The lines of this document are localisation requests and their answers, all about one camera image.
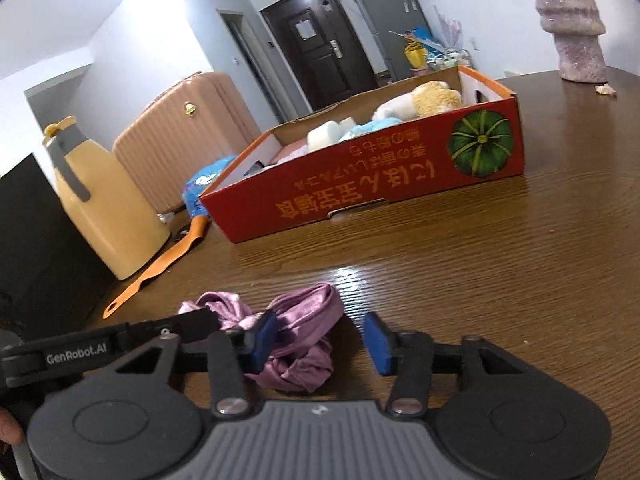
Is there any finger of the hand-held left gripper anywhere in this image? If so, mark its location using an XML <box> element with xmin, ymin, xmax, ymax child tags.
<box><xmin>177</xmin><ymin>307</ymin><xmax>224</xmax><ymax>344</ymax></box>

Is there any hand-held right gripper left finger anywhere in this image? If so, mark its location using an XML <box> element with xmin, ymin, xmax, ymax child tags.
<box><xmin>116</xmin><ymin>309</ymin><xmax>278</xmax><ymax>418</ymax></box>

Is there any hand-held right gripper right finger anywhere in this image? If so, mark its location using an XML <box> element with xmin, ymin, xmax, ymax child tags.
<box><xmin>364</xmin><ymin>311</ymin><xmax>526</xmax><ymax>418</ymax></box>

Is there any purple satin cloth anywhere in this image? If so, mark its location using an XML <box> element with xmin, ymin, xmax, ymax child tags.
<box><xmin>179</xmin><ymin>282</ymin><xmax>346</xmax><ymax>394</ymax></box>

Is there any red cardboard box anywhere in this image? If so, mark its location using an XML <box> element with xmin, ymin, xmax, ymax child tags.
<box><xmin>199</xmin><ymin>65</ymin><xmax>526</xmax><ymax>245</ymax></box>

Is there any purple towel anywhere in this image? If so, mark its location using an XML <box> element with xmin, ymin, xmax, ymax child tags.
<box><xmin>272</xmin><ymin>141</ymin><xmax>310</xmax><ymax>166</ymax></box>

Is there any white and yellow plush toy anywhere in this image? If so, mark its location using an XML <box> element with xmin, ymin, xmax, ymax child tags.
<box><xmin>372</xmin><ymin>80</ymin><xmax>463</xmax><ymax>121</ymax></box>

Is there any person's left hand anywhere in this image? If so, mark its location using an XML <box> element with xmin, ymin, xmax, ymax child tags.
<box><xmin>0</xmin><ymin>407</ymin><xmax>23</xmax><ymax>445</ymax></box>

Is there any orange shoehorn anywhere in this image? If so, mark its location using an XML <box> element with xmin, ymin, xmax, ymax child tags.
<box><xmin>102</xmin><ymin>215</ymin><xmax>210</xmax><ymax>320</ymax></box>

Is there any black furniture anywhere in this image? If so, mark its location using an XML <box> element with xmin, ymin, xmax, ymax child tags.
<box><xmin>0</xmin><ymin>154</ymin><xmax>118</xmax><ymax>333</ymax></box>

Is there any blue wet wipe pack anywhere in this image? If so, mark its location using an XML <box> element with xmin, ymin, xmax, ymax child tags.
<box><xmin>182</xmin><ymin>156</ymin><xmax>237</xmax><ymax>216</ymax></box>

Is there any yellow thermos jug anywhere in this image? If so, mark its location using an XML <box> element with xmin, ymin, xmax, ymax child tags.
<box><xmin>42</xmin><ymin>116</ymin><xmax>171</xmax><ymax>281</ymax></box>

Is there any pink suitcase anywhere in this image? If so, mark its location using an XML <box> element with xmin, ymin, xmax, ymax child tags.
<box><xmin>112</xmin><ymin>72</ymin><xmax>261</xmax><ymax>213</ymax></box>

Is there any cluster of small bottles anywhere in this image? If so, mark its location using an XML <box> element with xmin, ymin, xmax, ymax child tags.
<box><xmin>425</xmin><ymin>49</ymin><xmax>473</xmax><ymax>73</ymax></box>

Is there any yellow plastic item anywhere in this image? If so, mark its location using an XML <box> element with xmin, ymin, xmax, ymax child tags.
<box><xmin>404</xmin><ymin>42</ymin><xmax>428</xmax><ymax>70</ymax></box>

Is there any dark brown door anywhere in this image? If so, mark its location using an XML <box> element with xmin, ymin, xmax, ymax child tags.
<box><xmin>260</xmin><ymin>0</ymin><xmax>378</xmax><ymax>111</ymax></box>

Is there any purple umbrella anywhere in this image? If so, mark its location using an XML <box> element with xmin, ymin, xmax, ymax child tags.
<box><xmin>434</xmin><ymin>7</ymin><xmax>463</xmax><ymax>53</ymax></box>

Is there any grey fridge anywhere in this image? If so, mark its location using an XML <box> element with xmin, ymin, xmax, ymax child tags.
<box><xmin>340</xmin><ymin>0</ymin><xmax>433</xmax><ymax>81</ymax></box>

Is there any pink glitter vase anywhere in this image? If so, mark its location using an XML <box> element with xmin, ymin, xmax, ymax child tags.
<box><xmin>520</xmin><ymin>0</ymin><xmax>608</xmax><ymax>83</ymax></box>

